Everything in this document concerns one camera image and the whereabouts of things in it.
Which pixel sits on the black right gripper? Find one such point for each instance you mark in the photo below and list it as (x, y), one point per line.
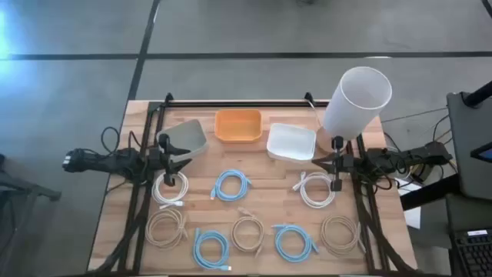
(346, 162)

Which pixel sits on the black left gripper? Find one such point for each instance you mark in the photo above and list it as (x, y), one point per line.
(157, 159)

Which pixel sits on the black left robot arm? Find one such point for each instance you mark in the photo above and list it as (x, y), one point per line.
(115, 161)

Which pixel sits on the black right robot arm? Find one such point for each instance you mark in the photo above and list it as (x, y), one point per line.
(388, 157)

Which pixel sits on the round wooden base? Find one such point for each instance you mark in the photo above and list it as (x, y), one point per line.
(321, 142)

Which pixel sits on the grey plastic bin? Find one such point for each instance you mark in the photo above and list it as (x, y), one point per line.
(188, 134)

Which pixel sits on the white plastic bin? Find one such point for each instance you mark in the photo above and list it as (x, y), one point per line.
(290, 142)

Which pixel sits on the white translucent cylinder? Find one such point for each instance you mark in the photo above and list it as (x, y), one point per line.
(353, 111)

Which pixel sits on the orange plastic bin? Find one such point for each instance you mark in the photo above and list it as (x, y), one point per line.
(238, 127)

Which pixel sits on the white paper sheet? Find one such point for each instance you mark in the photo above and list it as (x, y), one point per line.
(413, 215)

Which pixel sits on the black beam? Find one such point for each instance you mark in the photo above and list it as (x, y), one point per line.
(430, 192)

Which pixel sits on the grey cabinet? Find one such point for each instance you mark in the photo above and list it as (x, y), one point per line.
(469, 154)

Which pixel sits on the black floor stand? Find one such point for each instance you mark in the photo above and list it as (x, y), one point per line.
(23, 188)

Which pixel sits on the tablet screen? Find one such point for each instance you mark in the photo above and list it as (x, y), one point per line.
(485, 153)

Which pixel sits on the black pole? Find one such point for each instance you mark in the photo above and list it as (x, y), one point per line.
(480, 94)

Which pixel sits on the black keyboard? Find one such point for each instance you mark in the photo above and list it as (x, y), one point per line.
(474, 252)

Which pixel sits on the black metal table frame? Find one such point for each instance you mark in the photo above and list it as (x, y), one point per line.
(238, 104)

